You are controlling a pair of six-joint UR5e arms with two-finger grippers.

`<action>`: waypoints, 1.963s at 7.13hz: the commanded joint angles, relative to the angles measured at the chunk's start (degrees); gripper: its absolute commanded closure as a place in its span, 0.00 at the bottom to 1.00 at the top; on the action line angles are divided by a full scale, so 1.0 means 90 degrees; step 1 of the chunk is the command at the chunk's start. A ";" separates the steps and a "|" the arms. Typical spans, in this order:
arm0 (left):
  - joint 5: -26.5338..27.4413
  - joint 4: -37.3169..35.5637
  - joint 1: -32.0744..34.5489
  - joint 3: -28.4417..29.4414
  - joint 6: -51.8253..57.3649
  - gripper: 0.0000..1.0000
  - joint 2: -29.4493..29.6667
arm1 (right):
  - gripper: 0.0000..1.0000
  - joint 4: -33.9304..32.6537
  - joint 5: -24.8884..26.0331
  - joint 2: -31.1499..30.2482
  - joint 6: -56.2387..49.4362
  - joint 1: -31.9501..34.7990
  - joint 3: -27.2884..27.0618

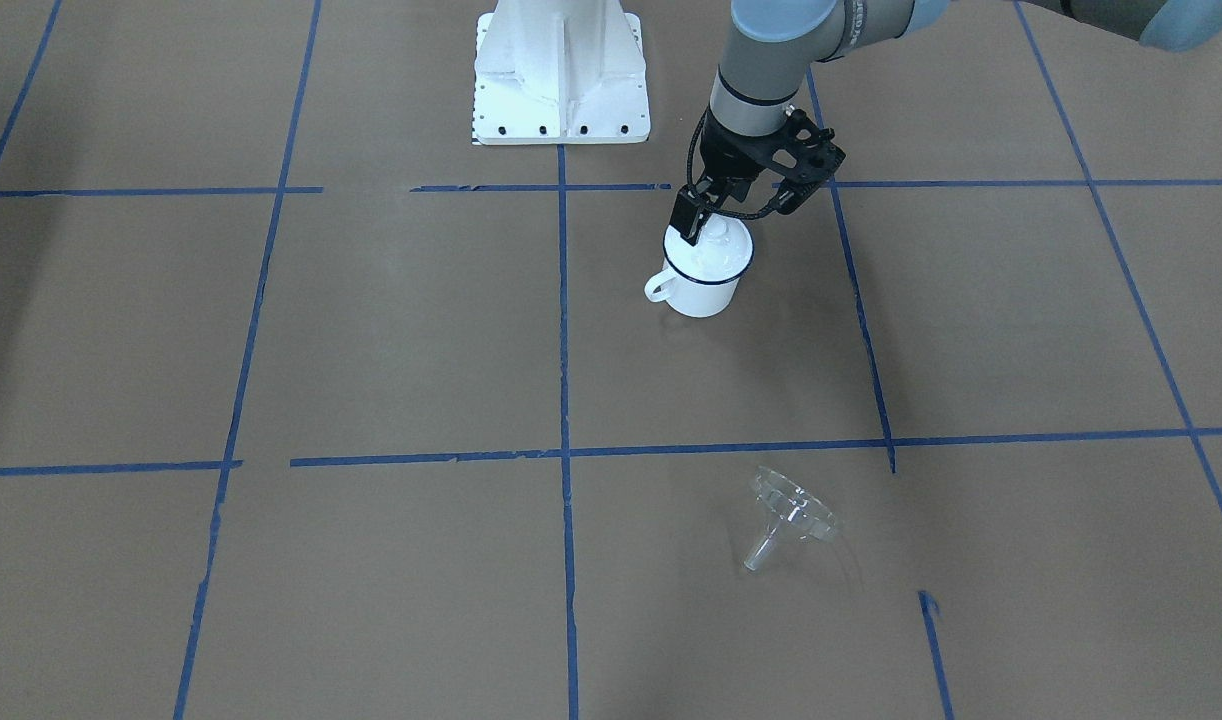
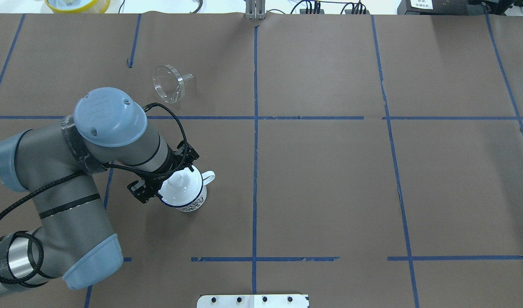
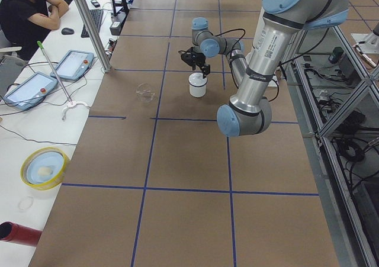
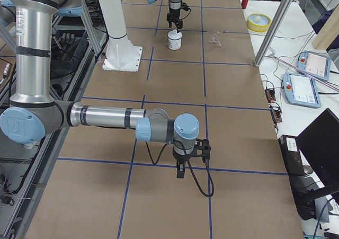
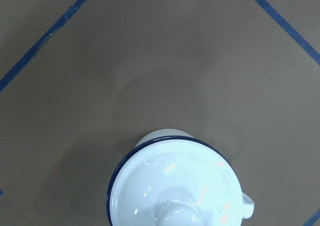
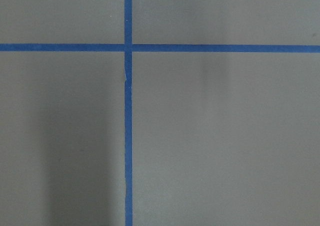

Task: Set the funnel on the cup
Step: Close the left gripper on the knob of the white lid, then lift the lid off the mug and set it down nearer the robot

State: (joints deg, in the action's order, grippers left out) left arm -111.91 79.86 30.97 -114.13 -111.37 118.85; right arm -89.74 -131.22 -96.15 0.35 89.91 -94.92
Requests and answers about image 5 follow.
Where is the white enamel lid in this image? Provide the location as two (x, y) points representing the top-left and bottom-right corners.
(106, 136), (243, 225)

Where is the white enamel cup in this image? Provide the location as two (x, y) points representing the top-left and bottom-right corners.
(132, 129), (255, 225)

